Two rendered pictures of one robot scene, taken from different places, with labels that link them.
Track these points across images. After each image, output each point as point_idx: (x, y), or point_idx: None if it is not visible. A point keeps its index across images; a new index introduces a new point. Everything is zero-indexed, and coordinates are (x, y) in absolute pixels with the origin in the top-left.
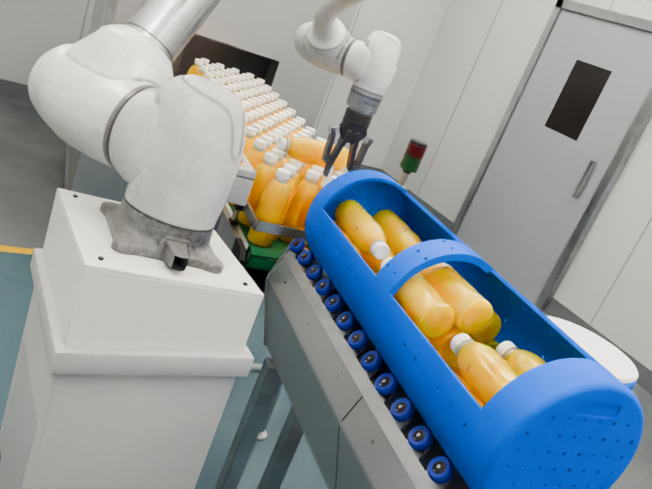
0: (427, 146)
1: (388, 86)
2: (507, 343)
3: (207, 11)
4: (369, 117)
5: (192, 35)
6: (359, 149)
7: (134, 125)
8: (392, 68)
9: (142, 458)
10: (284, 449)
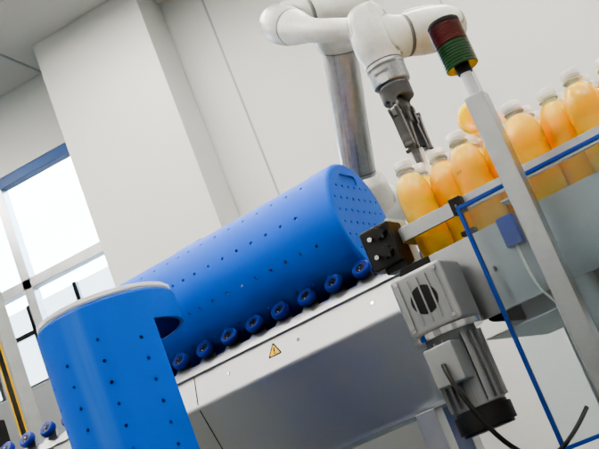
0: (429, 28)
1: (360, 58)
2: None
3: (339, 141)
4: (379, 94)
5: (344, 157)
6: (406, 122)
7: None
8: (351, 44)
9: None
10: None
